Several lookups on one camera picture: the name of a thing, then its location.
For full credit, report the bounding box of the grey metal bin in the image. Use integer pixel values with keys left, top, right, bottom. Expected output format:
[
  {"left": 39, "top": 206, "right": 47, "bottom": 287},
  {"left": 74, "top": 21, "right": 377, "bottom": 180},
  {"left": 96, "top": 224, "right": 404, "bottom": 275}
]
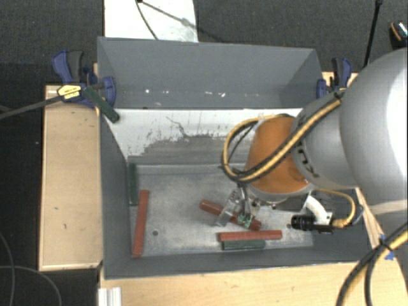
[{"left": 96, "top": 36, "right": 374, "bottom": 280}]

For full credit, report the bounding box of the dark green flat block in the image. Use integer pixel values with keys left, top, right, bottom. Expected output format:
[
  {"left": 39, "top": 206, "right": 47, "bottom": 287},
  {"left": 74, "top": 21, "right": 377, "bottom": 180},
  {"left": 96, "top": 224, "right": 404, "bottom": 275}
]
[
  {"left": 127, "top": 162, "right": 140, "bottom": 207},
  {"left": 221, "top": 239, "right": 266, "bottom": 251}
]

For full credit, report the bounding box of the black cylinder on white bracket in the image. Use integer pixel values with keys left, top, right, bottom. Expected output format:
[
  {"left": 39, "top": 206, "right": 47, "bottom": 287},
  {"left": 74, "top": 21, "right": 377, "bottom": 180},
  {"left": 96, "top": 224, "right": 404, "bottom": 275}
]
[{"left": 289, "top": 195, "right": 336, "bottom": 235}]

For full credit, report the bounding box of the pale wood flat board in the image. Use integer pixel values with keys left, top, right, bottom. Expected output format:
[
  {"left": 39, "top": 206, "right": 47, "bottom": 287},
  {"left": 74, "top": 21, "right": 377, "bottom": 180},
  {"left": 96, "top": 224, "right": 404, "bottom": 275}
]
[{"left": 38, "top": 84, "right": 105, "bottom": 272}]

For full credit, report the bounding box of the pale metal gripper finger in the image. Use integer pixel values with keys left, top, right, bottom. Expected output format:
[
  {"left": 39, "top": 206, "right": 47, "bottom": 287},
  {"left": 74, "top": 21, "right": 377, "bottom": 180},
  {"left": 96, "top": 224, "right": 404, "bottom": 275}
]
[
  {"left": 222, "top": 198, "right": 239, "bottom": 215},
  {"left": 215, "top": 213, "right": 234, "bottom": 228}
]

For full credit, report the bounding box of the red-brown flat block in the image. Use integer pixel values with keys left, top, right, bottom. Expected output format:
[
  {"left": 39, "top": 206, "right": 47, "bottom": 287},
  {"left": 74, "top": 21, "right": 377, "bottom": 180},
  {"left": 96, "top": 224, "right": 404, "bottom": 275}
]
[
  {"left": 217, "top": 229, "right": 284, "bottom": 243},
  {"left": 199, "top": 198, "right": 263, "bottom": 231},
  {"left": 131, "top": 189, "right": 150, "bottom": 258}
]

